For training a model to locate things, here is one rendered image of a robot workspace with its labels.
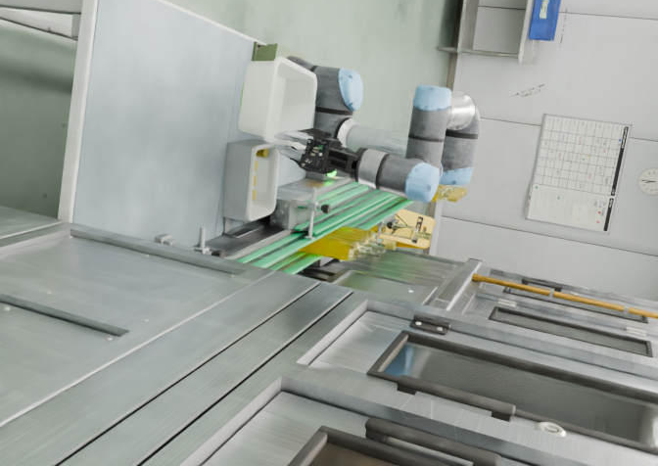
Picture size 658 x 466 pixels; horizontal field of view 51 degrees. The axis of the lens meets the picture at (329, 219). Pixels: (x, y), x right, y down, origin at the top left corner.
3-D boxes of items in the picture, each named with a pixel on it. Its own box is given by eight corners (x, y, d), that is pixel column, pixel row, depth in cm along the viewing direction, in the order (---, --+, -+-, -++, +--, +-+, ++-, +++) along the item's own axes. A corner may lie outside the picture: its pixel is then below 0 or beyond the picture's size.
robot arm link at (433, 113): (489, 91, 182) (458, 90, 136) (482, 132, 184) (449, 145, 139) (446, 85, 185) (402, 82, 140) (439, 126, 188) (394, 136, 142)
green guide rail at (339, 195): (296, 208, 221) (318, 211, 218) (296, 204, 220) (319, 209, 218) (429, 154, 379) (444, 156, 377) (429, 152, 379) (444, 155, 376)
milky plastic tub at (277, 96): (239, 50, 139) (277, 53, 136) (285, 71, 160) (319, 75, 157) (226, 135, 140) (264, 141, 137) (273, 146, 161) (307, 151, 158)
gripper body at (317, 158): (305, 130, 138) (359, 146, 134) (320, 132, 146) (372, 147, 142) (295, 167, 140) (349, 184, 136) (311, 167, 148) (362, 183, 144)
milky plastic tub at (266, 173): (222, 217, 204) (249, 222, 201) (227, 142, 199) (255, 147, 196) (251, 208, 220) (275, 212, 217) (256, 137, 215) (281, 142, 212)
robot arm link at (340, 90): (328, 66, 212) (369, 70, 207) (322, 110, 215) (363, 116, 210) (311, 64, 201) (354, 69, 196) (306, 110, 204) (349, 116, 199)
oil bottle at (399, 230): (369, 231, 302) (427, 243, 293) (371, 218, 302) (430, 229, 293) (372, 232, 307) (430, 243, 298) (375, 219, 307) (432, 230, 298)
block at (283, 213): (267, 226, 220) (288, 230, 218) (270, 197, 218) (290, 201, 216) (273, 224, 224) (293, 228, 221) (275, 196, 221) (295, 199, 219)
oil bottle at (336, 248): (295, 250, 228) (355, 263, 220) (297, 234, 226) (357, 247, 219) (302, 246, 233) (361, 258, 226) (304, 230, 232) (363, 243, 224)
